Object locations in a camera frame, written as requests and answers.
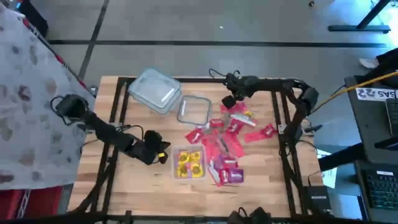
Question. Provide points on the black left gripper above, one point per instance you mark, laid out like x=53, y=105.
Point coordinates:
x=146, y=154

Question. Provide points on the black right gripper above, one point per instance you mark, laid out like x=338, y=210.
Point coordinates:
x=247, y=87

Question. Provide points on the yellow candy packet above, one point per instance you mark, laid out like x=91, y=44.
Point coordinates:
x=182, y=170
x=183, y=157
x=248, y=114
x=195, y=156
x=197, y=170

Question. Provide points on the small clear plastic container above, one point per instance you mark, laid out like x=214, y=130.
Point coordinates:
x=189, y=164

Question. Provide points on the small teal-rimmed clear lid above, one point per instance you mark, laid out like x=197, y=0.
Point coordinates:
x=183, y=107

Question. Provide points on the purple candy packet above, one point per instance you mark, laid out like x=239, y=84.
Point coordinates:
x=236, y=175

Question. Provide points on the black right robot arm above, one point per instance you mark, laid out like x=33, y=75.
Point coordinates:
x=306, y=99

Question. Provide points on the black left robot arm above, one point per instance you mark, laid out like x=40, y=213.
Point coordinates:
x=102, y=130

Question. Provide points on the long red candy packet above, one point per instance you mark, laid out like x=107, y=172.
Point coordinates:
x=213, y=149
x=234, y=108
x=253, y=136
x=234, y=144

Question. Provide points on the long red white candy strip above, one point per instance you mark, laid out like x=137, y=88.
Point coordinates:
x=214, y=174

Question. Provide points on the magenta candy packet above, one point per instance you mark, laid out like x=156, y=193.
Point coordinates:
x=229, y=162

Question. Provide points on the small red candy packet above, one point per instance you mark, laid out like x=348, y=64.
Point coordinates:
x=223, y=176

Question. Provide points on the black plug connector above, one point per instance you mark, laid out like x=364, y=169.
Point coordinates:
x=312, y=128

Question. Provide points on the small dark floor object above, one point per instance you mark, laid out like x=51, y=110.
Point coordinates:
x=311, y=3

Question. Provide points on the black bulky device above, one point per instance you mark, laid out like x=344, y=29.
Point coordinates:
x=259, y=216

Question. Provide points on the red fabric panel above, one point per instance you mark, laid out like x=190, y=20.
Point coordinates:
x=43, y=202

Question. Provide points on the black desk crossbar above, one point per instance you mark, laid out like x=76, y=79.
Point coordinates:
x=342, y=155

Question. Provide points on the white paper sheet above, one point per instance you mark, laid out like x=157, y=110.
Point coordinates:
x=329, y=177

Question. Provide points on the spotted grey cloth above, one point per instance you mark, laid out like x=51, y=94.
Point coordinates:
x=31, y=93

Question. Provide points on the black power adapter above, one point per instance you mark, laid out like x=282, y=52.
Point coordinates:
x=318, y=199

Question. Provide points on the person's shoe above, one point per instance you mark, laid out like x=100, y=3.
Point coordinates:
x=368, y=63

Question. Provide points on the black desk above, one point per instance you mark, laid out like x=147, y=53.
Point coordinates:
x=367, y=130

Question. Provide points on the black desk foot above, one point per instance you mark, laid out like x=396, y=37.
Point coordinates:
x=357, y=28

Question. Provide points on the white paper label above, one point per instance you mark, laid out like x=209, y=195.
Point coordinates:
x=373, y=94

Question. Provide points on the person's leg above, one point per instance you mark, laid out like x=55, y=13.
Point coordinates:
x=388, y=62

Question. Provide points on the black laptop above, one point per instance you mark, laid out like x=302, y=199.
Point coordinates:
x=393, y=118

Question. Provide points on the black box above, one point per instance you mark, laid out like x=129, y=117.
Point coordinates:
x=32, y=15

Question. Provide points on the black laptop backlit keyboard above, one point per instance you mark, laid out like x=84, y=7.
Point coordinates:
x=382, y=189

